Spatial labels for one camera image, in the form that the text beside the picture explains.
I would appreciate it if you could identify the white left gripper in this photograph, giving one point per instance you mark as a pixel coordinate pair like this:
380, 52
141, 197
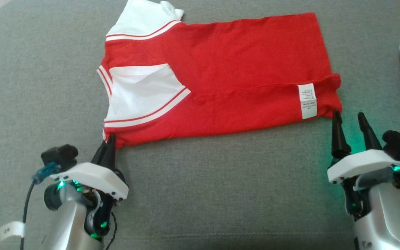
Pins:
92, 175

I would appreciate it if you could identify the large grey sofa seat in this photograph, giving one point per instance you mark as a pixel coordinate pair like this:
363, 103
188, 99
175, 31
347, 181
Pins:
221, 191

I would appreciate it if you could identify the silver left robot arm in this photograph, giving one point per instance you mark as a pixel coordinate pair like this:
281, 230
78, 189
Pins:
68, 222

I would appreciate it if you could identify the red white short-sleeve shirt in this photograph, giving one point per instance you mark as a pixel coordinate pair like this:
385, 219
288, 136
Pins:
238, 69

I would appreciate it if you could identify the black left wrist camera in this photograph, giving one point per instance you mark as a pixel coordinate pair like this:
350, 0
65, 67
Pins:
59, 154

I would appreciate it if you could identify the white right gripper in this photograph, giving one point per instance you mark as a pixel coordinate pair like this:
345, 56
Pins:
356, 163

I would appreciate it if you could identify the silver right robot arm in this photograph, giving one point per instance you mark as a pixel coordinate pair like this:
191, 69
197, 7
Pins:
391, 215

